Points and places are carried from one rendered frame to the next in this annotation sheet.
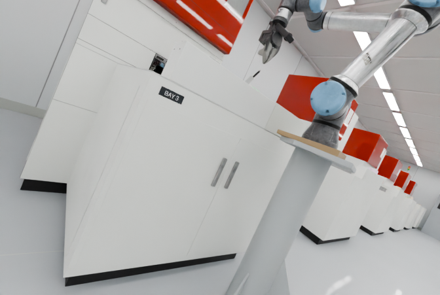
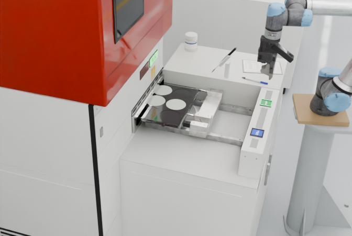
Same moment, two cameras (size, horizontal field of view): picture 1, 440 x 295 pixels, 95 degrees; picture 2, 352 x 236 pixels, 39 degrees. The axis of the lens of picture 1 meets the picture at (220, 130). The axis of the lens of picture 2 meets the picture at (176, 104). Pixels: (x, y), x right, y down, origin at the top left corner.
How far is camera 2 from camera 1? 2.12 m
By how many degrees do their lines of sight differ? 44
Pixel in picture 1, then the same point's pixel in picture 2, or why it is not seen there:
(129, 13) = (112, 113)
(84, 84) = (111, 201)
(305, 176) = (327, 139)
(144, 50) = (126, 122)
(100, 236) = not seen: outside the picture
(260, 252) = (309, 193)
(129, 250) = not seen: outside the picture
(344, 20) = (325, 13)
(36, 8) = not seen: outside the picture
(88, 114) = (118, 215)
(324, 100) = (338, 107)
